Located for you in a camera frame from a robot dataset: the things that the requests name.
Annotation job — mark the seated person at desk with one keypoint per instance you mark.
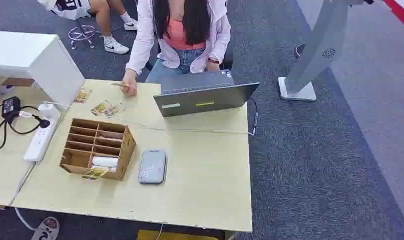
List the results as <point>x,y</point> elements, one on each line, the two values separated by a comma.
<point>185,30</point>

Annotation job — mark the person's right hand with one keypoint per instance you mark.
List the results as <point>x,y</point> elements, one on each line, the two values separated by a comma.
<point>129,82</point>

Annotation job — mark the grey laptop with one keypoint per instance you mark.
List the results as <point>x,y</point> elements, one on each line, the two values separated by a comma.
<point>201,99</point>

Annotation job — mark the person's left hand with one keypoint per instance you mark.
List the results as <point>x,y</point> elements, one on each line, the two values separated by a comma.
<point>212,67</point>

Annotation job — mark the black power adapter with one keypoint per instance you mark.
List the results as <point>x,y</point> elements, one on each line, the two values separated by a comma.
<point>10,106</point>

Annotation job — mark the white card stack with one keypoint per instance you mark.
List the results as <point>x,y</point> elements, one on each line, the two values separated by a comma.
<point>104,161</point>

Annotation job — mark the thin card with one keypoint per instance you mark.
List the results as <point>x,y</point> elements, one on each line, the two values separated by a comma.
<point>117,84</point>

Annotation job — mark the wooden slotted card box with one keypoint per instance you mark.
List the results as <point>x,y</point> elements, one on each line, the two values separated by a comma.
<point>99,145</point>

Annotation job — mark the metal chair base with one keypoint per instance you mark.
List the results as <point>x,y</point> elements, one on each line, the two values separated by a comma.
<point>82,34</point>

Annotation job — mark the person in white shoes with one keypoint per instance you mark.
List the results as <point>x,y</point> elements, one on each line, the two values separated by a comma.
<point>99,16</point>

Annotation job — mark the white cabinet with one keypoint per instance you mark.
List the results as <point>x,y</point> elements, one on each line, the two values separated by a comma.
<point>36,63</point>

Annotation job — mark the yellow object under desk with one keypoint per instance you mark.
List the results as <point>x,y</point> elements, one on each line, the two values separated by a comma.
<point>175,236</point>

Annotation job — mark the grey flat rectangular device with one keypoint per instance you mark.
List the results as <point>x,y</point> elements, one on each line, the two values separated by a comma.
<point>152,166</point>

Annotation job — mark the white plug adapter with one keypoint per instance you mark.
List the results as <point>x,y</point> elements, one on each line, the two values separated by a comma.
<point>47,111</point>

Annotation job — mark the red strip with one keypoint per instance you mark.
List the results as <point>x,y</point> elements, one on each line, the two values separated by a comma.
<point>400,13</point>

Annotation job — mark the brown cardboard piece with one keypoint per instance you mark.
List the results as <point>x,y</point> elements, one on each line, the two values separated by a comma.
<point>17,82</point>

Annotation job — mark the white power strip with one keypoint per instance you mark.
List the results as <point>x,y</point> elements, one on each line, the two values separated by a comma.
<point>41,139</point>

